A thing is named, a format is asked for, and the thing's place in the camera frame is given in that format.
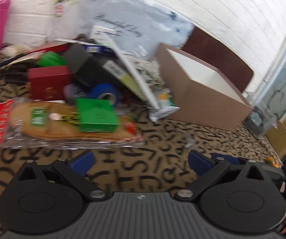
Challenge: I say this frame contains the blue tape roll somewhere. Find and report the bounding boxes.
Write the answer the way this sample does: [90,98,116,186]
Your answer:
[88,83,120,107]

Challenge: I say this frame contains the brown cardboard storage box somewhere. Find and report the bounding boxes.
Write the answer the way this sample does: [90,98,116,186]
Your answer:
[155,43,253,131]

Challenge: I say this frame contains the letter patterned tablecloth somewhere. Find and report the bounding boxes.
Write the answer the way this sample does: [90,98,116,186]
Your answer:
[0,42,283,237]

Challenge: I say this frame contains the green cardboard box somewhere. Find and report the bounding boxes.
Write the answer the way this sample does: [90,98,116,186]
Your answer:
[76,98,120,133]

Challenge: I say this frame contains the black rectangular box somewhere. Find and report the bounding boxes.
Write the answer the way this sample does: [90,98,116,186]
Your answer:
[63,43,123,92]

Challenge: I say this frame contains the closed red box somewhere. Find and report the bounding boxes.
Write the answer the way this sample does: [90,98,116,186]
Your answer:
[27,66,71,101]

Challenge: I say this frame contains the white blue medicine box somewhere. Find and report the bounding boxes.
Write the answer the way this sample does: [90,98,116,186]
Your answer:
[89,25,118,48]

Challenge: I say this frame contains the clear plastic container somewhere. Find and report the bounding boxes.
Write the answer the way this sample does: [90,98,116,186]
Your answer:
[243,92,278,138]

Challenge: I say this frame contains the brown insoles in package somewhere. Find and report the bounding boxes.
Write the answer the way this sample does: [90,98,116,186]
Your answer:
[0,97,143,150]

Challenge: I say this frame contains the green white snack packet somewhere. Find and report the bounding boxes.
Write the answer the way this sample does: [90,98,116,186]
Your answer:
[149,88,180,122]

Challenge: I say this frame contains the floral white plastic bag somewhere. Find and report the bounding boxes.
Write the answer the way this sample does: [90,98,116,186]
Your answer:
[48,0,195,59]

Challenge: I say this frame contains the green plastic bag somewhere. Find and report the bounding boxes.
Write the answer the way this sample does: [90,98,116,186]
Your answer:
[36,51,67,67]

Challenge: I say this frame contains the dark brown wooden board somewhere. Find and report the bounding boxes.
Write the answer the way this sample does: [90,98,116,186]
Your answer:
[182,27,253,92]

